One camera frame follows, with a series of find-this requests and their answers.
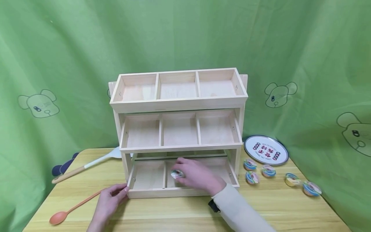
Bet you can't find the person's left hand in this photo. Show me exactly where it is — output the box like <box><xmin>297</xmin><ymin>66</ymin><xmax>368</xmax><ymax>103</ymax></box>
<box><xmin>91</xmin><ymin>183</ymin><xmax>130</xmax><ymax>227</ymax></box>

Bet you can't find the person's right hand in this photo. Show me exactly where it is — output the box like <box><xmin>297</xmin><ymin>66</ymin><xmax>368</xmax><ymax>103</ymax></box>
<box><xmin>171</xmin><ymin>157</ymin><xmax>227</xmax><ymax>197</ymax></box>

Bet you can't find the three-tier wooden shelf rack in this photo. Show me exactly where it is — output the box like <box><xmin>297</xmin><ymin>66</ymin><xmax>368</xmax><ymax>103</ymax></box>
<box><xmin>108</xmin><ymin>67</ymin><xmax>249</xmax><ymax>199</ymax></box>

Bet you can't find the person's right forearm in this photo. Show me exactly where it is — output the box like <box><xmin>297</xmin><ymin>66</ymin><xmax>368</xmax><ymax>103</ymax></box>
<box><xmin>211</xmin><ymin>183</ymin><xmax>276</xmax><ymax>232</ymax></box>

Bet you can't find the person's left forearm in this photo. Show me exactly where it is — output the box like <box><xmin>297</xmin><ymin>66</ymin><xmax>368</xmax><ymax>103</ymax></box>
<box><xmin>86</xmin><ymin>222</ymin><xmax>108</xmax><ymax>232</ymax></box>

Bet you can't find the black wrist band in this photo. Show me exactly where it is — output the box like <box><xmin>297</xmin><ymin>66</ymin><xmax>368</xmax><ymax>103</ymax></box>
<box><xmin>208</xmin><ymin>199</ymin><xmax>221</xmax><ymax>213</ymax></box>

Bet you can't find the round printed plate dark rim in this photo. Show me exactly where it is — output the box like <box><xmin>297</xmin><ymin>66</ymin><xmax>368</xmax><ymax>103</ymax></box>
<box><xmin>243</xmin><ymin>135</ymin><xmax>290</xmax><ymax>166</ymax></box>

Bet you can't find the white spatula wooden handle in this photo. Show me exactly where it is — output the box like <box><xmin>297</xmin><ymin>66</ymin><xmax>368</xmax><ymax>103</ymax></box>
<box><xmin>51</xmin><ymin>147</ymin><xmax>126</xmax><ymax>185</ymax></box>

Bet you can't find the orange long-handled spoon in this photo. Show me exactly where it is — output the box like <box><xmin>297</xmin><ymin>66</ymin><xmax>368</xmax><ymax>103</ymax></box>
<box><xmin>49</xmin><ymin>189</ymin><xmax>104</xmax><ymax>226</ymax></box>

